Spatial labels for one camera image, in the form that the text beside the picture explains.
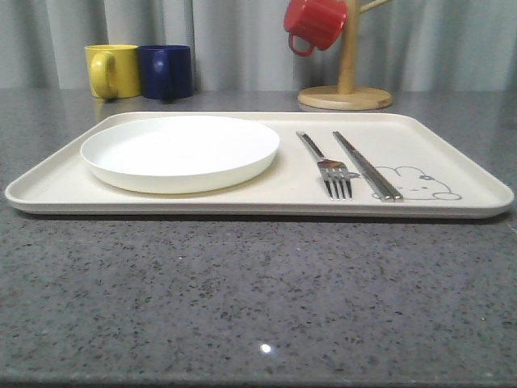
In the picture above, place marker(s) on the white round plate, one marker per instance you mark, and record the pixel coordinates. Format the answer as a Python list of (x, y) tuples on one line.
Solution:
[(181, 154)]

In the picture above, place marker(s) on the grey curtain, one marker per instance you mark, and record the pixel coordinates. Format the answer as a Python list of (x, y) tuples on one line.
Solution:
[(242, 45)]

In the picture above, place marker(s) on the yellow mug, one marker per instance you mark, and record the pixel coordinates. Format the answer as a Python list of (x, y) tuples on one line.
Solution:
[(113, 71)]

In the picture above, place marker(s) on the dark blue mug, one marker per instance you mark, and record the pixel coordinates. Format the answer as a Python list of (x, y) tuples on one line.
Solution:
[(165, 71)]

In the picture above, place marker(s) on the silver fork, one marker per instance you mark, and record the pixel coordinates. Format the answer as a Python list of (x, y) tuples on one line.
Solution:
[(335, 175)]

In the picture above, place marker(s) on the wooden mug tree stand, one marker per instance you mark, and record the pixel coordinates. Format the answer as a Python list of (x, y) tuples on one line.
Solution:
[(346, 96)]

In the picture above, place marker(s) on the cream rabbit serving tray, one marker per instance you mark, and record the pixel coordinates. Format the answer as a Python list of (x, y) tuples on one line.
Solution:
[(434, 178)]

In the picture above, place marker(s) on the red mug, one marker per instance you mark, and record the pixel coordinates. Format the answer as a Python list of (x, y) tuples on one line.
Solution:
[(314, 24)]

